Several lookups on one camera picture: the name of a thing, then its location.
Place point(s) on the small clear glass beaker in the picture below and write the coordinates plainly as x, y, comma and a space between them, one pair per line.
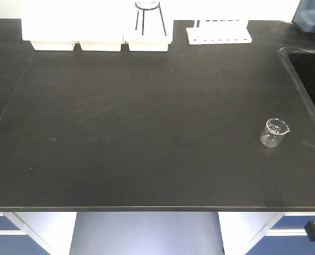
273, 133

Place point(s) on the right white storage bin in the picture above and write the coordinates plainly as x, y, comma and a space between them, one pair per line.
147, 43

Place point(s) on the white storage bin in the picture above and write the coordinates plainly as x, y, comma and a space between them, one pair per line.
147, 43
99, 26
47, 25

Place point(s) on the middle white storage bin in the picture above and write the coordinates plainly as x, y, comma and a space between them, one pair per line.
99, 26

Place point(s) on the left white storage bin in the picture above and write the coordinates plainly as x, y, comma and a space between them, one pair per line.
47, 25

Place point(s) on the white test tube rack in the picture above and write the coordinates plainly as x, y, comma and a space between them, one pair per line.
220, 22

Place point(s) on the black lab sink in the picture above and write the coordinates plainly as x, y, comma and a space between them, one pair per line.
300, 64

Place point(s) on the blue cabinet left of kneehole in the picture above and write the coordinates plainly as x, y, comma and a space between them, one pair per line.
52, 231

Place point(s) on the blue device on counter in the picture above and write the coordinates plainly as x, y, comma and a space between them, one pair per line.
304, 17

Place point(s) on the black wire tripod stand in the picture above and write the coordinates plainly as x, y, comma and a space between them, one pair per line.
150, 22

